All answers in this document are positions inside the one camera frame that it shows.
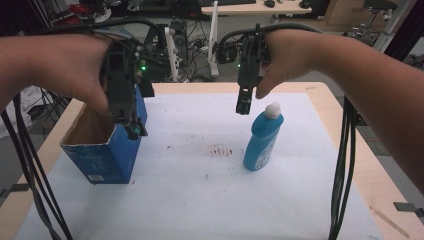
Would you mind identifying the white foam mat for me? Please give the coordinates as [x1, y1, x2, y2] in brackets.
[14, 92, 384, 240]

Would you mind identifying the person's right hand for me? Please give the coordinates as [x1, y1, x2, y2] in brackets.
[254, 29, 322, 100]

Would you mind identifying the wooden desk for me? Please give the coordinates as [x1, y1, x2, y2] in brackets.
[200, 0, 313, 16]

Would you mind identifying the black cable bundle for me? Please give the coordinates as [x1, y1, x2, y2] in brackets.
[0, 17, 165, 240]
[216, 22, 357, 240]

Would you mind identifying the blue cardboard box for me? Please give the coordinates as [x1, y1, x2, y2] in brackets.
[59, 83, 148, 185]

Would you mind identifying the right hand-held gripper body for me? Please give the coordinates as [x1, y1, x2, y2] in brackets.
[214, 23, 272, 90]

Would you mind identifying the angled white stand leg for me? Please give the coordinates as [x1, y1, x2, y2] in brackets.
[372, 0, 412, 52]

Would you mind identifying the round white table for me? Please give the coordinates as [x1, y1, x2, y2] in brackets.
[49, 0, 113, 27]

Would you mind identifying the blue bottle with white cap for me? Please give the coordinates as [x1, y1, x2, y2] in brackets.
[242, 101, 285, 172]

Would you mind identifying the black table bracket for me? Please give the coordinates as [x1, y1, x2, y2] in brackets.
[0, 183, 31, 200]
[393, 201, 424, 218]

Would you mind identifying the white cloth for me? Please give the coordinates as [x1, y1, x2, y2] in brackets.
[0, 84, 45, 139]

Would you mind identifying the black metal post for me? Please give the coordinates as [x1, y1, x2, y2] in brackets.
[385, 0, 424, 62]

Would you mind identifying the black stool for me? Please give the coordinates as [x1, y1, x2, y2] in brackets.
[344, 0, 400, 46]

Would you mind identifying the person's left hand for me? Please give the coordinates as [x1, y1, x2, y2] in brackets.
[33, 32, 113, 116]

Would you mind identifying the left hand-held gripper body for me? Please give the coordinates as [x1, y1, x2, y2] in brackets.
[101, 27, 183, 127]

